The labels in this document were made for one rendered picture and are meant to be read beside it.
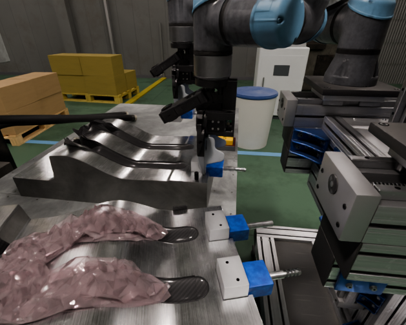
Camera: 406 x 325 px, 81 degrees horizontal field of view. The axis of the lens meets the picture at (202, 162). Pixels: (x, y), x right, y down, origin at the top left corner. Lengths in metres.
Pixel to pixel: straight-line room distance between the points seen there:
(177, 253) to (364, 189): 0.30
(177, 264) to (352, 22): 0.77
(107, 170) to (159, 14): 6.30
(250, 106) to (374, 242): 2.17
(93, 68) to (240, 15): 4.36
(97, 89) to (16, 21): 4.26
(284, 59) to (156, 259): 3.32
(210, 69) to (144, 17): 6.45
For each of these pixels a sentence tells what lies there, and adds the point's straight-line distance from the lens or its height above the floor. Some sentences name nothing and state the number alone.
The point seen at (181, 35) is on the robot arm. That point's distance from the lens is 0.78.
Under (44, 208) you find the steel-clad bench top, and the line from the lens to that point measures 0.72.
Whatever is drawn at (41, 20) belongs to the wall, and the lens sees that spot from 8.18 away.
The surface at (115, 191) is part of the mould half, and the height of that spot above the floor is 0.84.
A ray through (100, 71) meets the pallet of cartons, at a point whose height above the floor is 0.55.
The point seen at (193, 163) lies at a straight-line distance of 0.56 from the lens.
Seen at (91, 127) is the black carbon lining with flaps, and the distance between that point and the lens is 0.75.
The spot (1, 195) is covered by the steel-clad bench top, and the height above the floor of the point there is 0.80.
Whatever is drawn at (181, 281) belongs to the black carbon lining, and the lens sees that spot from 0.41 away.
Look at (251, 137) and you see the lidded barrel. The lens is 2.65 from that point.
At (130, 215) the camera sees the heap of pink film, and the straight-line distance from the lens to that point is 0.44.
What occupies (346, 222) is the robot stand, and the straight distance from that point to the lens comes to 0.42.
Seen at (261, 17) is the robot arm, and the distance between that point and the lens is 0.40.
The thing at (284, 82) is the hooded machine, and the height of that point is 0.54.
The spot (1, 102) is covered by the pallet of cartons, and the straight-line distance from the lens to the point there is 3.37.
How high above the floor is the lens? 1.19
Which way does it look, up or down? 30 degrees down
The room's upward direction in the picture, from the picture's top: straight up
